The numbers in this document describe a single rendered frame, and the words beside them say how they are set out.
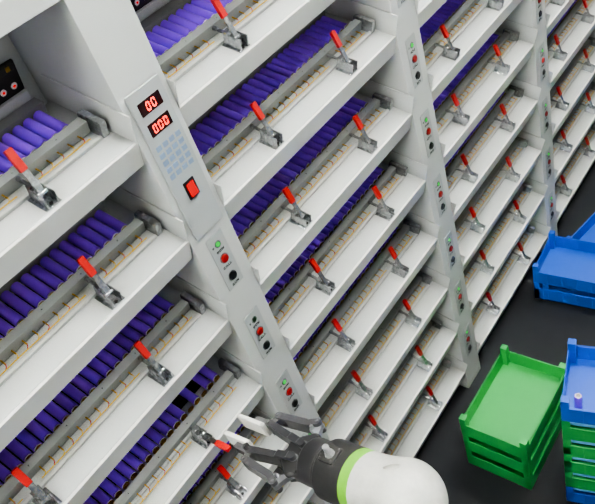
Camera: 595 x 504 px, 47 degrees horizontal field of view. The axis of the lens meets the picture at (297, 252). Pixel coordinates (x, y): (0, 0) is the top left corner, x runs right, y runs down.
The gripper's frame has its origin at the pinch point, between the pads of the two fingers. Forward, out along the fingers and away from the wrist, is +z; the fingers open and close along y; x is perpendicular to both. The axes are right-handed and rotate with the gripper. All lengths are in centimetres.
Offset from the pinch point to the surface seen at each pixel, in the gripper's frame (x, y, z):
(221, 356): 1.7, -14.1, 24.1
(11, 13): -73, -7, -4
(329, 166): -15, -59, 18
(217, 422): 7.2, -2.8, 17.8
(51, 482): -13.1, 25.7, 14.4
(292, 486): 45, -11, 28
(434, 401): 82, -68, 37
